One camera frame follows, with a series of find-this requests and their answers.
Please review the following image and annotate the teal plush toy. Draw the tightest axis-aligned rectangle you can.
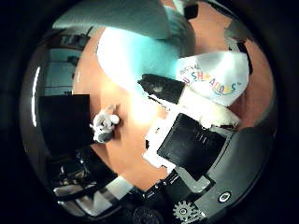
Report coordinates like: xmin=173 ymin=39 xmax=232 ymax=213
xmin=52 ymin=0 xmax=250 ymax=107

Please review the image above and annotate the black container box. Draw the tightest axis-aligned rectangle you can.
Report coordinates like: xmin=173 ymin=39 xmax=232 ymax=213
xmin=37 ymin=93 xmax=95 ymax=155

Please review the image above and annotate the small white plush toy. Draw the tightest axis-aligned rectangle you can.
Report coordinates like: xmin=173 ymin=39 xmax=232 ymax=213
xmin=89 ymin=105 xmax=121 ymax=145

